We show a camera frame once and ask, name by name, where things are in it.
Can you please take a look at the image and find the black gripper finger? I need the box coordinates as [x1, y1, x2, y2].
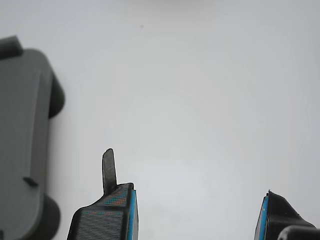
[253, 189, 320, 240]
[66, 148, 140, 240]

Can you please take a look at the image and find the gray frame holder with legs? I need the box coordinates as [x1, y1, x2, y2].
[0, 35, 66, 240]

